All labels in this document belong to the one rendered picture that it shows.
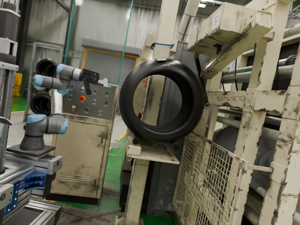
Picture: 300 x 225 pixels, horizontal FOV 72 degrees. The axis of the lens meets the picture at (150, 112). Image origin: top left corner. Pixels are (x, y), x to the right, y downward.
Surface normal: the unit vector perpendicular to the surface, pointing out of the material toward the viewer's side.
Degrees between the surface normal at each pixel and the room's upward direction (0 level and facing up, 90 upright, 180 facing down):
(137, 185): 90
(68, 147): 90
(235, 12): 90
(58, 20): 90
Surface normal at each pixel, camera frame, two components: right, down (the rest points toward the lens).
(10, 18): 0.65, 0.18
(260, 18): 0.17, -0.21
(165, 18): 0.11, 0.10
